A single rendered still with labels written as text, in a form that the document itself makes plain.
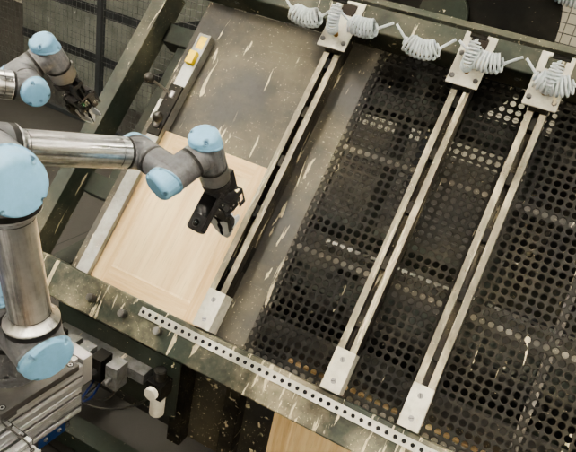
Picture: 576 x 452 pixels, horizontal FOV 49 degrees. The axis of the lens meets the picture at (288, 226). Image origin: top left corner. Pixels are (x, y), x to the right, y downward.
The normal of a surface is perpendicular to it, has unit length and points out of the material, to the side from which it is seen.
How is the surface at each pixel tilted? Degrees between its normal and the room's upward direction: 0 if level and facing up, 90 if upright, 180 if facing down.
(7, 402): 0
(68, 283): 50
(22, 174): 82
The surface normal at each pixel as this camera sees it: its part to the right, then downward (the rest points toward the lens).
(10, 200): 0.70, 0.32
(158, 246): -0.24, -0.29
